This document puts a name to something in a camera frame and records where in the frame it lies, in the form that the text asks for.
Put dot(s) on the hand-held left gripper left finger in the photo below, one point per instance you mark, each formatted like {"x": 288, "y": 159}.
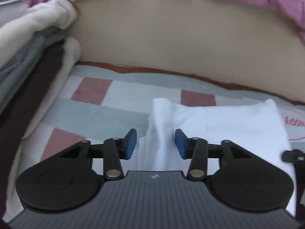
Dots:
{"x": 130, "y": 145}

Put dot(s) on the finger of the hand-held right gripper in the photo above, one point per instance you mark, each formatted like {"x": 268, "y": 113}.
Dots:
{"x": 292, "y": 157}

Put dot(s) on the light grey folded garment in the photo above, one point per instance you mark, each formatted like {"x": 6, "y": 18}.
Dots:
{"x": 12, "y": 14}

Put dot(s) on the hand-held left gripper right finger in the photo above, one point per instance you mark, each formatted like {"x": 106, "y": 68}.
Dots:
{"x": 181, "y": 145}

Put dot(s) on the white garment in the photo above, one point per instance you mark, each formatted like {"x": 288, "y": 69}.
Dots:
{"x": 226, "y": 121}

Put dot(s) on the cream folded garment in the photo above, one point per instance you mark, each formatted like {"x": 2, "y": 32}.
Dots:
{"x": 47, "y": 16}

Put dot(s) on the beige bed base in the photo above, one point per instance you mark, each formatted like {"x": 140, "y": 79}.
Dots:
{"x": 178, "y": 35}

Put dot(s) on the white folded cloth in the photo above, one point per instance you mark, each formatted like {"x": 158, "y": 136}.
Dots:
{"x": 69, "y": 57}

